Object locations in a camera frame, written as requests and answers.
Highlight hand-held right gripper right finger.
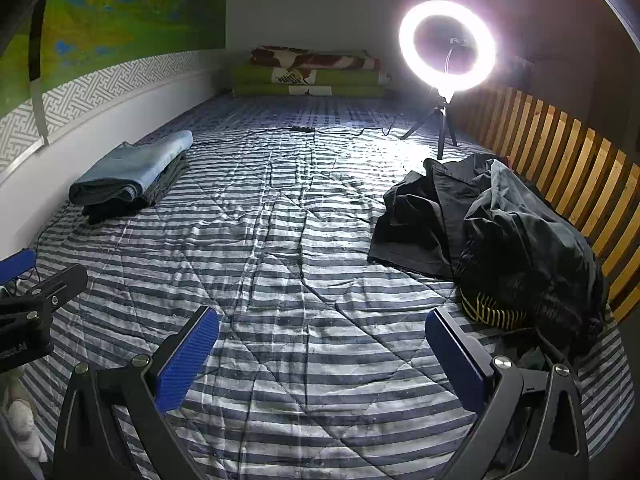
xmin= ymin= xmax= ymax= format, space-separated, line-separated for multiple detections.
xmin=425 ymin=306 xmax=591 ymax=480

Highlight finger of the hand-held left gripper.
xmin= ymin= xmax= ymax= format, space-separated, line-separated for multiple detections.
xmin=17 ymin=263 xmax=89 ymax=313
xmin=0 ymin=249 xmax=38 ymax=287

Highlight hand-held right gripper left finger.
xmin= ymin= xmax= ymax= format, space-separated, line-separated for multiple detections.
xmin=52 ymin=305 xmax=221 ymax=480

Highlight black garment with yellow stripes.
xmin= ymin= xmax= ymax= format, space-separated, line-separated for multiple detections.
xmin=459 ymin=290 xmax=531 ymax=331

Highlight white plush toy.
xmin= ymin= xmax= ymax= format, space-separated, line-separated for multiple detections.
xmin=0 ymin=375 xmax=48 ymax=463

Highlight dark grey jacket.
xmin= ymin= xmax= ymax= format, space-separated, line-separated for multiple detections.
xmin=452 ymin=157 xmax=611 ymax=361

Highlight folded blue jeans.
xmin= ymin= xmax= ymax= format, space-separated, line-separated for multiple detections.
xmin=69 ymin=130 xmax=194 ymax=206

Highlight folded grey garment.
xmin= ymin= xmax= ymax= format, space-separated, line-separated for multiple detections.
xmin=85 ymin=157 xmax=191 ymax=225

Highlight blue white striped quilt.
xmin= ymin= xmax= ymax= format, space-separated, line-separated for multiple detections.
xmin=15 ymin=92 xmax=636 ymax=480

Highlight black tripod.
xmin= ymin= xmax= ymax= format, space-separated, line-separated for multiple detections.
xmin=401 ymin=87 xmax=459 ymax=161

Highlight green folded mat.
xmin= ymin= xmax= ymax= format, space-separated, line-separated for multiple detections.
xmin=235 ymin=64 xmax=381 ymax=86
xmin=232 ymin=84 xmax=388 ymax=98

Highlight white patterned cloth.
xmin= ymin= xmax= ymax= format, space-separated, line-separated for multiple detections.
xmin=272 ymin=69 xmax=317 ymax=84

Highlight hanging strap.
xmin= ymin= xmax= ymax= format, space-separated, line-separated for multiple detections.
xmin=27 ymin=5 xmax=51 ymax=148

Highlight wooden slatted bed rail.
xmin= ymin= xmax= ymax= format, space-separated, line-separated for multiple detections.
xmin=452 ymin=85 xmax=640 ymax=323

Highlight black ring light cable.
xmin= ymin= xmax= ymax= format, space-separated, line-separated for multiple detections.
xmin=192 ymin=105 xmax=436 ymax=148

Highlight wall map poster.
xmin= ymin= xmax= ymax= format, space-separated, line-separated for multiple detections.
xmin=0 ymin=0 xmax=228 ymax=118

